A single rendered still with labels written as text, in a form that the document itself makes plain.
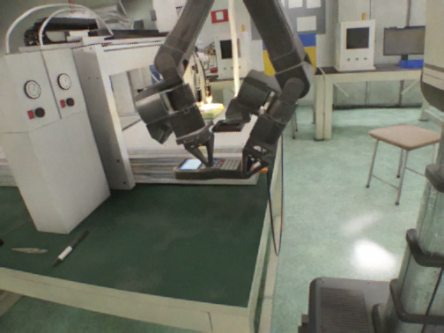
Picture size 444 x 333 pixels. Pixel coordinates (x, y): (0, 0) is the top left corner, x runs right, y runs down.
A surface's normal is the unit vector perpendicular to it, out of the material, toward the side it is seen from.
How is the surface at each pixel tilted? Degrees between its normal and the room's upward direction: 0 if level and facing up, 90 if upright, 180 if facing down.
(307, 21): 90
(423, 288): 90
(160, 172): 90
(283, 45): 95
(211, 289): 0
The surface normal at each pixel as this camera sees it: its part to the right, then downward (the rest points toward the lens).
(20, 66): 0.97, 0.00
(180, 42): -0.02, 0.05
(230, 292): -0.11, -0.91
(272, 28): -0.33, 0.63
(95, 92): -0.24, 0.42
